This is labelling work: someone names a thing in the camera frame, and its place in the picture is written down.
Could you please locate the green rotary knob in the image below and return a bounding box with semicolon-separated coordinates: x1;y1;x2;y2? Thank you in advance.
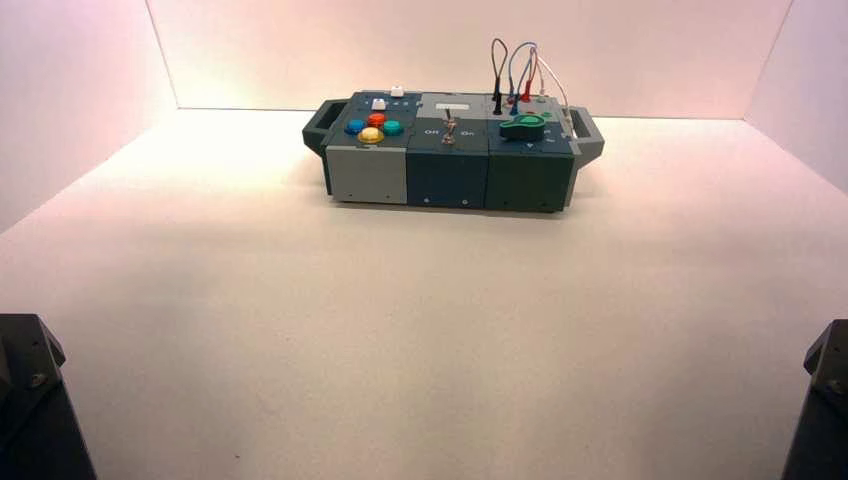
498;113;548;142

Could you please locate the modular grey and teal control box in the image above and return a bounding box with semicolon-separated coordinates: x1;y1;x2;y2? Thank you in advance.
302;89;605;214

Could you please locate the red jumper wire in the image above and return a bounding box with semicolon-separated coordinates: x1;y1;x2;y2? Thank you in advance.
519;47;542;104

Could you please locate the black jumper wire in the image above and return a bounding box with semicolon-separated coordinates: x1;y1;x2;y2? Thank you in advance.
490;37;510;116

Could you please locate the white jumper wire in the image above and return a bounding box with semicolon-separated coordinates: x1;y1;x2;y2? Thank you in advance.
535;56;577;134

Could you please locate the blue jumper wire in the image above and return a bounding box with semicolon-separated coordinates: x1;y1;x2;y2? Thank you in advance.
506;41;540;118

